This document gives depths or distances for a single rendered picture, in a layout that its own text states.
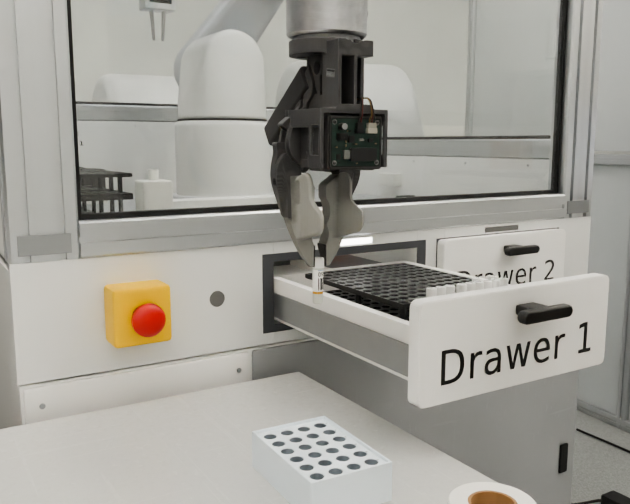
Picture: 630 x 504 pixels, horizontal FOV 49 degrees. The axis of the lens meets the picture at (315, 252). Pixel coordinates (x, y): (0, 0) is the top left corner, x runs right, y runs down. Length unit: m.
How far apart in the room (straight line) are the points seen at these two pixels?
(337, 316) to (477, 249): 0.40
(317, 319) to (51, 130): 0.39
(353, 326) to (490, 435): 0.57
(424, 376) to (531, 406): 0.69
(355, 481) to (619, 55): 2.43
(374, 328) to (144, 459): 0.28
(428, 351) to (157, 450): 0.31
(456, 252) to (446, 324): 0.44
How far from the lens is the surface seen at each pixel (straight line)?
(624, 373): 2.92
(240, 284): 0.96
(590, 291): 0.88
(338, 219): 0.69
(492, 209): 1.23
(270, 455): 0.69
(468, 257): 1.17
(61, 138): 0.87
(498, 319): 0.77
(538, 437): 1.43
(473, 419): 1.29
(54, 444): 0.83
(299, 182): 0.67
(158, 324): 0.85
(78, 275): 0.89
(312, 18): 0.64
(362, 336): 0.81
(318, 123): 0.61
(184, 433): 0.82
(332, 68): 0.63
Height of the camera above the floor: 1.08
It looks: 9 degrees down
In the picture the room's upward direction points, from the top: straight up
